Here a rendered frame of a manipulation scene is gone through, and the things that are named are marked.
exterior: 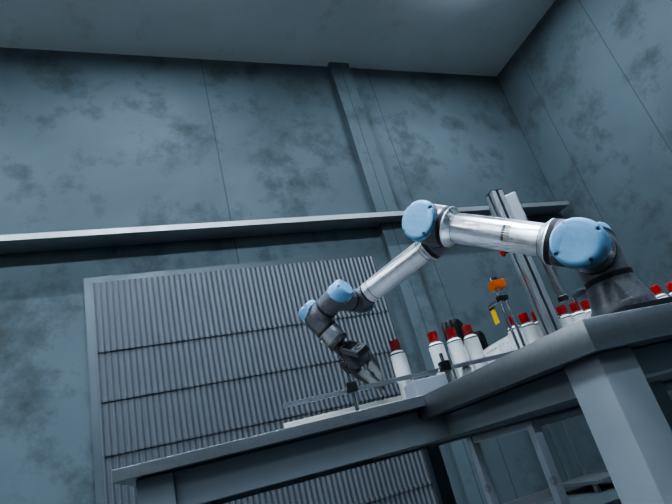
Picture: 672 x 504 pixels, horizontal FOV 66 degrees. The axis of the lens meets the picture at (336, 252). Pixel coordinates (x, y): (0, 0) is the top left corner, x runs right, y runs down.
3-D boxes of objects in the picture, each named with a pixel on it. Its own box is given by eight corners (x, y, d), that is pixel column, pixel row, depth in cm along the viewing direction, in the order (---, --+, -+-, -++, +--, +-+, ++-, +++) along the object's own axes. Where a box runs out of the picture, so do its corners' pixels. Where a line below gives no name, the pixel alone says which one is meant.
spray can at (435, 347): (455, 393, 166) (435, 333, 174) (462, 390, 161) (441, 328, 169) (441, 396, 165) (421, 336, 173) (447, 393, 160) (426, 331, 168)
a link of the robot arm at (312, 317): (307, 299, 165) (292, 317, 168) (331, 324, 162) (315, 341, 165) (318, 294, 172) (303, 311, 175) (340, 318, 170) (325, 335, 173)
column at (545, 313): (574, 377, 160) (496, 195, 186) (583, 373, 156) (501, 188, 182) (562, 380, 158) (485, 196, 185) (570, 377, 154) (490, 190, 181)
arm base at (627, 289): (624, 319, 135) (607, 284, 139) (672, 298, 122) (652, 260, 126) (581, 328, 129) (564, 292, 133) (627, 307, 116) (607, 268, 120)
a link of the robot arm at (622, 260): (636, 270, 131) (612, 224, 136) (627, 263, 121) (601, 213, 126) (589, 288, 137) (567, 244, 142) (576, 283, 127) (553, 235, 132)
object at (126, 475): (606, 386, 266) (605, 382, 267) (970, 270, 134) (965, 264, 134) (192, 495, 214) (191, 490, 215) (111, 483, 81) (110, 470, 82)
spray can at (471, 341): (490, 384, 170) (469, 326, 178) (497, 381, 165) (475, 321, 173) (476, 388, 168) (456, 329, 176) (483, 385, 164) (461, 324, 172)
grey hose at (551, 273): (565, 302, 176) (541, 247, 184) (571, 298, 172) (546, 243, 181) (556, 304, 175) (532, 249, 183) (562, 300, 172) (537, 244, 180)
